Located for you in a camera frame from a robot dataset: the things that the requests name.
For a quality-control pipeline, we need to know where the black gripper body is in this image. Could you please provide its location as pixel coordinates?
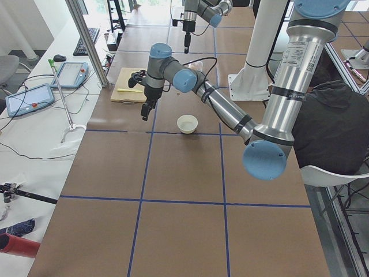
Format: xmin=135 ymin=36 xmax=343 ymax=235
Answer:
xmin=182 ymin=20 xmax=195 ymax=33
xmin=144 ymin=86 xmax=163 ymax=107

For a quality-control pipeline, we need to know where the clear plastic egg carton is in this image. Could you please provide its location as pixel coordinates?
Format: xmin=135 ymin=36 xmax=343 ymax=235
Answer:
xmin=184 ymin=61 xmax=203 ymax=72

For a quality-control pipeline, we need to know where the white bowl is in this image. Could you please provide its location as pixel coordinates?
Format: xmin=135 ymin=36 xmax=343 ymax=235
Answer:
xmin=176 ymin=114 xmax=198 ymax=134

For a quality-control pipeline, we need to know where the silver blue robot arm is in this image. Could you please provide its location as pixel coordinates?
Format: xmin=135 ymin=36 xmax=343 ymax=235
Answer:
xmin=182 ymin=0 xmax=233 ymax=54
xmin=141 ymin=1 xmax=348 ymax=180

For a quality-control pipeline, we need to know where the wooden cutting board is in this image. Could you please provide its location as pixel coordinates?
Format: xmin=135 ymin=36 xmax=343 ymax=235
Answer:
xmin=110 ymin=68 xmax=146 ymax=103

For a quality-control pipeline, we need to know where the yellow plastic knife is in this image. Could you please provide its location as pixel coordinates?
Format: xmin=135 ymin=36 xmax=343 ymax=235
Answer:
xmin=117 ymin=88 xmax=143 ymax=93

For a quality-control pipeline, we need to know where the teach pendant tablet far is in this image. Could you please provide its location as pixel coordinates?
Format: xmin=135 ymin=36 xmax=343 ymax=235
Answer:
xmin=57 ymin=62 xmax=89 ymax=89

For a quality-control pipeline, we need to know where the teach pendant tablet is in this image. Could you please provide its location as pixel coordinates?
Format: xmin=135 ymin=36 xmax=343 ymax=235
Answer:
xmin=5 ymin=84 xmax=55 ymax=117
xmin=57 ymin=62 xmax=89 ymax=89

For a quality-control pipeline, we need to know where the black keyboard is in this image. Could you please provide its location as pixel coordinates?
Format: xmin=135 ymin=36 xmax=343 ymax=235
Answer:
xmin=72 ymin=27 xmax=100 ymax=57

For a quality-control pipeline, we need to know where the black computer mouse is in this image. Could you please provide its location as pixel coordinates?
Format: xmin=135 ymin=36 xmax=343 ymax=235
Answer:
xmin=53 ymin=54 xmax=67 ymax=62

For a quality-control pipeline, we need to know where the grabber stick green tip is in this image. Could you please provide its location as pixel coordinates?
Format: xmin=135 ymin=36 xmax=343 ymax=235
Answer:
xmin=48 ymin=59 xmax=86 ymax=144

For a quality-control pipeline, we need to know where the teach pendant tablet near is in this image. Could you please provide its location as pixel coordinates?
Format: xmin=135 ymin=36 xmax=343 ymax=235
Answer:
xmin=5 ymin=84 xmax=55 ymax=117

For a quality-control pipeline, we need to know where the blue patterned cloth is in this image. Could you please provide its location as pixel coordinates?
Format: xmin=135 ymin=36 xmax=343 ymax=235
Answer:
xmin=1 ymin=219 xmax=36 ymax=237

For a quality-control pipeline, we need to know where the person in black jacket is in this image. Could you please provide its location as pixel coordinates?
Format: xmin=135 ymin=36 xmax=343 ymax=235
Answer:
xmin=292 ymin=53 xmax=368 ymax=175

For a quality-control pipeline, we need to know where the white chair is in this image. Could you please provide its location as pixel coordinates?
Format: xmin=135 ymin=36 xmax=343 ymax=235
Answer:
xmin=300 ymin=165 xmax=368 ymax=187

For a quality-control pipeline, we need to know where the red cylinder bottle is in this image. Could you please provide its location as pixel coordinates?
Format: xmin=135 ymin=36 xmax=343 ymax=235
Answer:
xmin=1 ymin=233 xmax=40 ymax=258

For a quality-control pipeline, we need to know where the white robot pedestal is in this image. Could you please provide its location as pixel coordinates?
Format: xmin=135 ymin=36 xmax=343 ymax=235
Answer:
xmin=228 ymin=0 xmax=289 ymax=101

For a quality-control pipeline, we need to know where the aluminium frame post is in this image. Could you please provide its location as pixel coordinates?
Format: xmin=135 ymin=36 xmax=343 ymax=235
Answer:
xmin=65 ymin=0 xmax=109 ymax=88

